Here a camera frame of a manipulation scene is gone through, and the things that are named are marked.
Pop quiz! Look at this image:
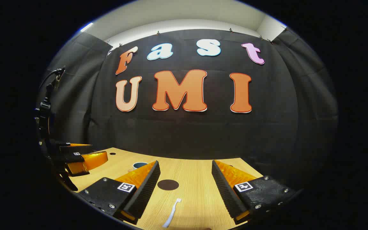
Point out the black backdrop cloth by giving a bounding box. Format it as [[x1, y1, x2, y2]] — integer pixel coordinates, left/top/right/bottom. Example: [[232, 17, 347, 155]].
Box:
[[37, 29, 339, 192]]

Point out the brown round coaster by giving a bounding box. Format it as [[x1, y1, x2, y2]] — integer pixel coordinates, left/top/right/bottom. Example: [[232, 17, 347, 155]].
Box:
[[157, 179, 180, 191]]

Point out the wooden desktop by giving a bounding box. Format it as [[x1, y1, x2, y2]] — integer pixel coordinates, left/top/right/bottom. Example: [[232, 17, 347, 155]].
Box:
[[63, 147, 264, 230]]

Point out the white toothbrush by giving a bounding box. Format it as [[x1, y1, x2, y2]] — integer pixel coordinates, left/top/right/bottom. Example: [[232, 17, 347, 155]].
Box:
[[162, 198, 182, 228]]

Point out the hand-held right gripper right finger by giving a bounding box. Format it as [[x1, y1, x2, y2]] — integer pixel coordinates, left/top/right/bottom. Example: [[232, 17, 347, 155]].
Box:
[[211, 160, 297, 225]]

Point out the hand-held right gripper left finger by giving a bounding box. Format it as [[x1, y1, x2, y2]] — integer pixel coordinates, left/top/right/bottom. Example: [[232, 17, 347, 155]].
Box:
[[78, 160, 161, 222]]

